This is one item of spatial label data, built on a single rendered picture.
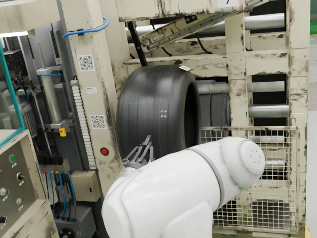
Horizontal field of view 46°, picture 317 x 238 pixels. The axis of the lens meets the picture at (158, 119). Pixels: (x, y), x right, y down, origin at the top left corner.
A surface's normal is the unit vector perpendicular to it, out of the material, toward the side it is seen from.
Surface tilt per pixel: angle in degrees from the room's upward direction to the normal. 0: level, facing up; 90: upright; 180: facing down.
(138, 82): 25
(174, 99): 58
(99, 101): 90
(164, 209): 63
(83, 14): 90
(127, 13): 90
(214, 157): 31
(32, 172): 90
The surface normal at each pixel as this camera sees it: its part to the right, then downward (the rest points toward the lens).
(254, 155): 0.59, -0.34
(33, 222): 0.96, -0.01
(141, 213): 0.07, -0.24
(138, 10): -0.26, 0.40
